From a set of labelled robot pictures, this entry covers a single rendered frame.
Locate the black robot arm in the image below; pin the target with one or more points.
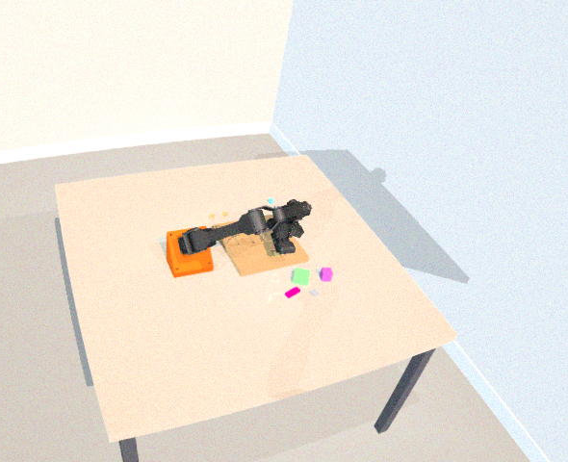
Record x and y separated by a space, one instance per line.
197 240

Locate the green block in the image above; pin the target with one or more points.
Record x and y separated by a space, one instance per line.
301 276

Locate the magenta rectangular block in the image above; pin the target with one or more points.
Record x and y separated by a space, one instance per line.
293 292

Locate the purple cube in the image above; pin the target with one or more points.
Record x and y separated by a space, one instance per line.
326 274

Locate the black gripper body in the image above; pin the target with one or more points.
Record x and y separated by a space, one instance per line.
281 232

